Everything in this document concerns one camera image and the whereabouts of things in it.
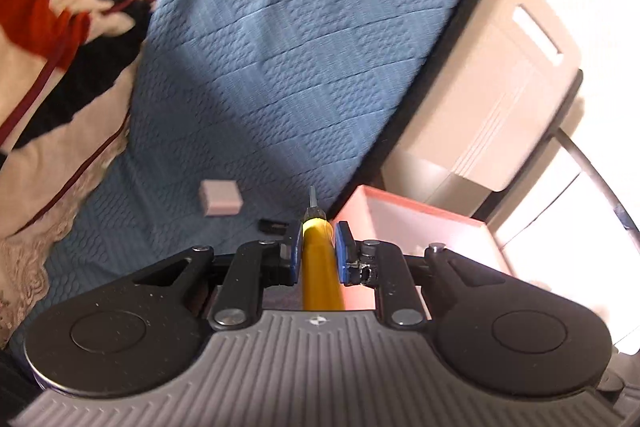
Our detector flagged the yellow handled screwdriver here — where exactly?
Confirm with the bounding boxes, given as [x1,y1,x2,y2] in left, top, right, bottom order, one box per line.
[301,186,347,312]

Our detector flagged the white charger cube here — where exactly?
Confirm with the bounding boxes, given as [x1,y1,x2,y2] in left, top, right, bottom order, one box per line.
[198,179,244,219]

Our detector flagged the pink cardboard box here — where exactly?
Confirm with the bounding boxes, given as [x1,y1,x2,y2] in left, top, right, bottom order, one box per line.
[331,184,507,311]

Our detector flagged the blue textured cover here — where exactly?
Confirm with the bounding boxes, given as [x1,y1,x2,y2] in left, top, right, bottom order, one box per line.
[10,0,477,350]

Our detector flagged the red black printed blanket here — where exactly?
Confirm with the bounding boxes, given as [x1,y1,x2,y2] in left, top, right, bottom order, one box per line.
[0,0,197,239]

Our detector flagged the floral lace bed sheet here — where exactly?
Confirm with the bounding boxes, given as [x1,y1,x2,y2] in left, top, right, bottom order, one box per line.
[0,127,135,350]

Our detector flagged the dark curved metal rail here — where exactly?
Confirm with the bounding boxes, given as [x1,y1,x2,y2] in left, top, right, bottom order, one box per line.
[554,127,640,254]

